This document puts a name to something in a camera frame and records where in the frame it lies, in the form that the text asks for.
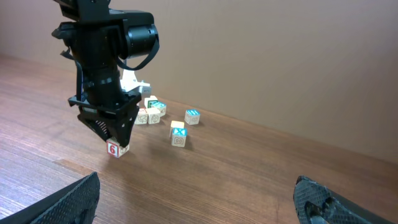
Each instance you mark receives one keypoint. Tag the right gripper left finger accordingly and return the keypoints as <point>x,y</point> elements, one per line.
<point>74,204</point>

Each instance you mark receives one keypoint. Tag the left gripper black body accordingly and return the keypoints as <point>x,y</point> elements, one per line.
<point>106,114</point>

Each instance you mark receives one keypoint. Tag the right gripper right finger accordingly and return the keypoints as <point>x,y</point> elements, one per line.
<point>317,204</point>

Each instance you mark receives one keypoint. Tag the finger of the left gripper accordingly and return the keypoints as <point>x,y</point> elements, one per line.
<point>122,127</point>
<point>94,124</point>

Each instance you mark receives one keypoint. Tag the white number wooden block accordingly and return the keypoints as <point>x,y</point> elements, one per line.
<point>115,149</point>

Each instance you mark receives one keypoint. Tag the blue X wooden block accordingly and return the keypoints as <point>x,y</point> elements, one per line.
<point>179,136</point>

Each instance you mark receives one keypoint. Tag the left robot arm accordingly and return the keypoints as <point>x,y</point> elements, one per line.
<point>99,39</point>

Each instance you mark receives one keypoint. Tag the red framed I block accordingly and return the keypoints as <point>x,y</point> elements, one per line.
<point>142,116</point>

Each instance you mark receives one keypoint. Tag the white green wooden block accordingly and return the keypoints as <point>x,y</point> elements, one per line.
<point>149,101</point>

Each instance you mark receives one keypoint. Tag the yellow wooden block centre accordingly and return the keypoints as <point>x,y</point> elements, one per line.
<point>153,115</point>

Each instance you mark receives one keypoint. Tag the yellow wooden block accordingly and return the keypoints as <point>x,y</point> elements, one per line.
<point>175,124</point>
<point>153,115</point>

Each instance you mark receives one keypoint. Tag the blue D wooden block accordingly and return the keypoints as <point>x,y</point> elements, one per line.
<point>160,106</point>

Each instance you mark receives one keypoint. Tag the yellow wooden block right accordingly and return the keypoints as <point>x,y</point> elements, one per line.
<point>175,124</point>

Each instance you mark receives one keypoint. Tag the blue symbol wooden block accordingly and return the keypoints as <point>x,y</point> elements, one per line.
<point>192,116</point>

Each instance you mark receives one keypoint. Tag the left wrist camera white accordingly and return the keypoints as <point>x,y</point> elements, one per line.
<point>130,82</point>

